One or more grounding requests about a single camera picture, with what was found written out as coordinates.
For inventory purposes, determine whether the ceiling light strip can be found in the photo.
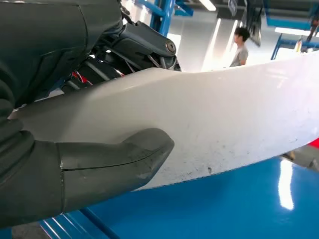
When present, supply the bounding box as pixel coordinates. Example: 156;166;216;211
198;0;217;12
274;27;314;37

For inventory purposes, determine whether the person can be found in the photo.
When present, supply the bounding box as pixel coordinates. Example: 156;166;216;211
229;27;250;68

